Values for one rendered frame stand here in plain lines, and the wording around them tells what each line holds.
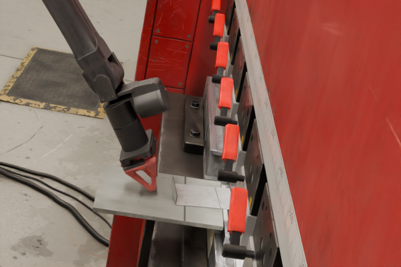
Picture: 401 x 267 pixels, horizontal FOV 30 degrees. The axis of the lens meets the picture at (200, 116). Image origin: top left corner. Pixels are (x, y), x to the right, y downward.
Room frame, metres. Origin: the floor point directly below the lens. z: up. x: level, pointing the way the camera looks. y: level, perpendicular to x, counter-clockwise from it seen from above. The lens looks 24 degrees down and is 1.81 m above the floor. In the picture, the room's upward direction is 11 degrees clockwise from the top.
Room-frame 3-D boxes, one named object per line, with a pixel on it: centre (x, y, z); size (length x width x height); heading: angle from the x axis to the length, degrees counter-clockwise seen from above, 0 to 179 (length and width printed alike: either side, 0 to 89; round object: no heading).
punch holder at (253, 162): (1.00, -0.13, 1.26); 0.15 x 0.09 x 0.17; 5
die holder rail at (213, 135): (1.92, -0.05, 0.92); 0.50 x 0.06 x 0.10; 5
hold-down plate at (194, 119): (1.97, 0.01, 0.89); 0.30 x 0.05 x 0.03; 5
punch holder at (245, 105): (1.20, -0.11, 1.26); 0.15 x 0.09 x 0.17; 5
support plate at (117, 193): (1.36, 0.05, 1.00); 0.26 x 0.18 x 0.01; 95
